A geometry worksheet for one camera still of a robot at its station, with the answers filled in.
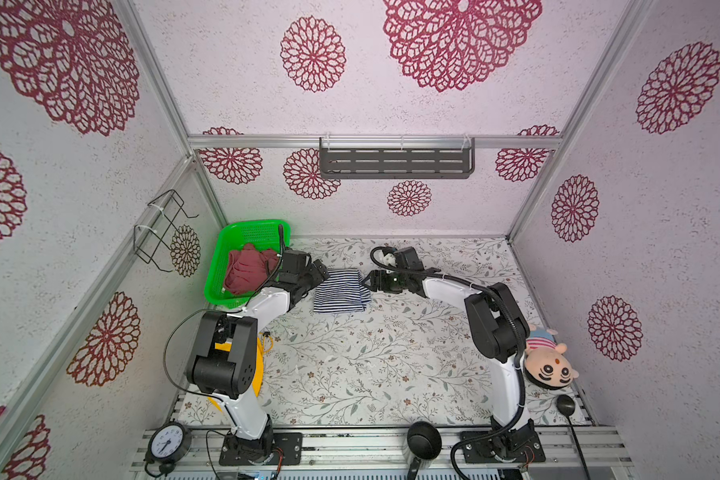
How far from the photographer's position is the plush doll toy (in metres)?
0.80

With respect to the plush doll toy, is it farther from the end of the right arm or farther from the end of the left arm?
the end of the left arm

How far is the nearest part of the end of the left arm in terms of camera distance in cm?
72

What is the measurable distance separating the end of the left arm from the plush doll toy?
2.10 ft
